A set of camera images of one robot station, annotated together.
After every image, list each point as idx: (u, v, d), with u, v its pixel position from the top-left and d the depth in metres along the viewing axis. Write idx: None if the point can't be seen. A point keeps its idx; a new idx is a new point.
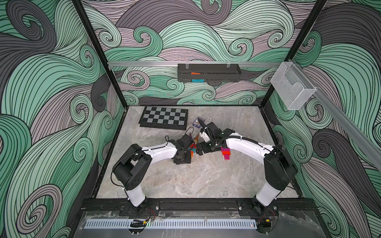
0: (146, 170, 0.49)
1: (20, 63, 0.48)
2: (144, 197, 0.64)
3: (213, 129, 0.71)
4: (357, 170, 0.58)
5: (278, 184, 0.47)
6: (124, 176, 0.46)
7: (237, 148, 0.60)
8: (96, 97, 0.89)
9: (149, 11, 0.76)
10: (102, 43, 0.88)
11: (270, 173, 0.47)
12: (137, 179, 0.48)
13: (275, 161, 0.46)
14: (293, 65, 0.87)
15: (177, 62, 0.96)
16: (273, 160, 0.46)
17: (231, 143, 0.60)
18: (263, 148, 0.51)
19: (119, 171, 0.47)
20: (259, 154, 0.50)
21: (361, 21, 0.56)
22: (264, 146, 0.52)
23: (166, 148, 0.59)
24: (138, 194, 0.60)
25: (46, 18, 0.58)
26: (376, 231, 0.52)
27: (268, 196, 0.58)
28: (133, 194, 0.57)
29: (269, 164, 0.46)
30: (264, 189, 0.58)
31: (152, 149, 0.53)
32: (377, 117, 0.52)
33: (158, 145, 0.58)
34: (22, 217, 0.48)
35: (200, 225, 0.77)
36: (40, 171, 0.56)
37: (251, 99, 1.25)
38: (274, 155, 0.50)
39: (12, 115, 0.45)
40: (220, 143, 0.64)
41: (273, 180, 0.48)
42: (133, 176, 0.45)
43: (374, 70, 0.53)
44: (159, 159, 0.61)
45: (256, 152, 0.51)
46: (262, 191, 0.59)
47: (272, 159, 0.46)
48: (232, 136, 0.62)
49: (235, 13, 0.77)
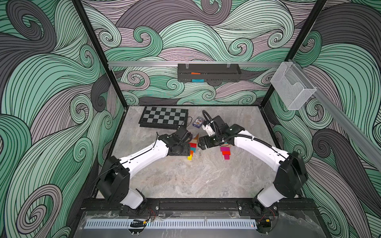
0: (128, 183, 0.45)
1: (20, 63, 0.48)
2: (142, 199, 0.63)
3: (220, 123, 0.66)
4: (357, 170, 0.58)
5: (288, 194, 0.45)
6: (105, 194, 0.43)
7: (246, 148, 0.56)
8: (96, 97, 0.89)
9: (149, 11, 0.76)
10: (102, 43, 0.88)
11: (283, 182, 0.45)
12: (120, 194, 0.44)
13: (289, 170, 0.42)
14: (293, 65, 0.87)
15: (177, 62, 0.96)
16: (288, 169, 0.43)
17: (240, 142, 0.56)
18: (277, 154, 0.47)
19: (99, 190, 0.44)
20: (272, 161, 0.47)
21: (361, 21, 0.57)
22: (279, 151, 0.48)
23: (153, 152, 0.52)
24: (133, 198, 0.58)
25: (47, 18, 0.58)
26: (376, 231, 0.52)
27: (271, 197, 0.57)
28: (129, 200, 0.56)
29: (283, 172, 0.43)
30: (268, 191, 0.56)
31: (133, 159, 0.47)
32: (377, 118, 0.52)
33: (143, 150, 0.51)
34: (22, 217, 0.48)
35: (200, 225, 0.77)
36: (40, 171, 0.56)
37: (251, 99, 1.25)
38: (287, 162, 0.48)
39: (12, 115, 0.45)
40: (226, 140, 0.60)
41: (283, 188, 0.46)
42: (112, 195, 0.41)
43: (374, 70, 0.53)
44: (149, 163, 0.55)
45: (269, 157, 0.48)
46: (265, 192, 0.59)
47: (286, 168, 0.43)
48: (242, 135, 0.57)
49: (235, 13, 0.77)
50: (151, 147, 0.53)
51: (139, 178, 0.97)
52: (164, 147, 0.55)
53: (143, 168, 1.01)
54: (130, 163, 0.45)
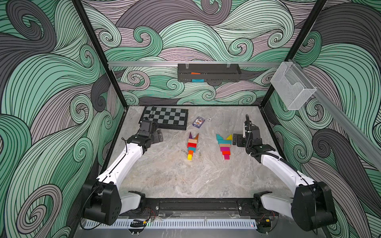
0: (118, 195, 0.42)
1: (20, 62, 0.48)
2: (138, 197, 0.63)
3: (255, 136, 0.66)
4: (357, 170, 0.58)
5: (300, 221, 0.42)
6: (99, 215, 0.40)
7: (271, 168, 0.56)
8: (96, 97, 0.89)
9: (149, 10, 0.76)
10: (102, 43, 0.88)
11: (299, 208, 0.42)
12: (116, 208, 0.43)
13: (310, 194, 0.40)
14: (293, 65, 0.87)
15: (177, 62, 0.96)
16: (307, 194, 0.40)
17: (267, 159, 0.57)
18: (299, 178, 0.46)
19: (92, 217, 0.40)
20: (292, 182, 0.46)
21: (361, 21, 0.56)
22: (302, 176, 0.46)
23: (129, 155, 0.51)
24: (131, 201, 0.58)
25: (47, 19, 0.58)
26: (376, 231, 0.52)
27: (275, 206, 0.56)
28: (127, 205, 0.55)
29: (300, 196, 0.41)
30: (276, 201, 0.56)
31: (112, 171, 0.45)
32: (377, 117, 0.52)
33: (117, 160, 0.48)
34: (22, 217, 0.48)
35: (200, 225, 0.77)
36: (40, 171, 0.56)
37: (251, 99, 1.25)
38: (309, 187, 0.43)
39: (12, 115, 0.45)
40: (253, 156, 0.62)
41: (298, 214, 0.43)
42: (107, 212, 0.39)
43: (374, 70, 0.53)
44: (129, 168, 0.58)
45: (290, 179, 0.47)
46: (272, 199, 0.59)
47: (306, 192, 0.41)
48: (270, 153, 0.58)
49: (235, 13, 0.77)
50: (124, 152, 0.52)
51: (139, 178, 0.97)
52: (136, 147, 0.54)
53: (143, 168, 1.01)
54: (110, 176, 0.43)
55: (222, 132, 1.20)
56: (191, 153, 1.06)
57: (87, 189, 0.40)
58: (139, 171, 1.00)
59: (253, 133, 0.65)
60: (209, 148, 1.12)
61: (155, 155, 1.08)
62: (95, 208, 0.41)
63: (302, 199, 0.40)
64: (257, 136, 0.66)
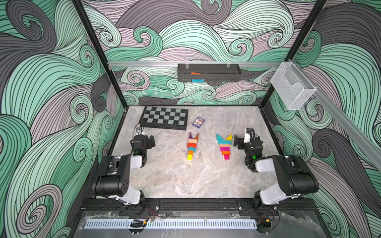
0: (129, 170, 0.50)
1: (21, 63, 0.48)
2: (138, 194, 0.64)
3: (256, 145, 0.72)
4: (357, 170, 0.58)
5: (285, 186, 0.47)
6: (111, 186, 0.44)
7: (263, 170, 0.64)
8: (96, 97, 0.89)
9: (149, 10, 0.76)
10: (102, 43, 0.88)
11: (281, 173, 0.48)
12: (125, 180, 0.47)
13: (285, 161, 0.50)
14: (293, 65, 0.87)
15: (177, 62, 0.96)
16: (281, 159, 0.51)
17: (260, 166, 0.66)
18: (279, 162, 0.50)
19: (106, 189, 0.44)
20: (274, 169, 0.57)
21: (361, 21, 0.57)
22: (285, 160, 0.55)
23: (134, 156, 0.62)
24: (133, 193, 0.60)
25: (47, 19, 0.58)
26: (376, 231, 0.52)
27: (271, 197, 0.58)
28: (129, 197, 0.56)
29: (278, 163, 0.50)
30: (271, 188, 0.58)
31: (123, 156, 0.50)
32: (377, 117, 0.52)
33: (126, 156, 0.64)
34: (22, 217, 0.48)
35: (200, 225, 0.77)
36: (40, 171, 0.56)
37: (251, 99, 1.25)
38: (285, 157, 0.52)
39: (13, 115, 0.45)
40: (249, 167, 0.73)
41: (283, 181, 0.48)
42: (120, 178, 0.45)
43: (374, 70, 0.53)
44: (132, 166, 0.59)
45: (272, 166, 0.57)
46: (269, 190, 0.60)
47: (281, 159, 0.51)
48: (261, 160, 0.66)
49: (235, 13, 0.77)
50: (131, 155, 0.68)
51: (139, 178, 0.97)
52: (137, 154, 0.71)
53: (143, 168, 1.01)
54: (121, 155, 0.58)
55: (222, 132, 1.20)
56: (191, 153, 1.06)
57: (103, 165, 0.48)
58: (139, 171, 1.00)
59: (255, 149, 0.72)
60: (209, 148, 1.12)
61: (155, 154, 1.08)
62: (105, 183, 0.44)
63: (279, 163, 0.49)
64: (258, 152, 0.72)
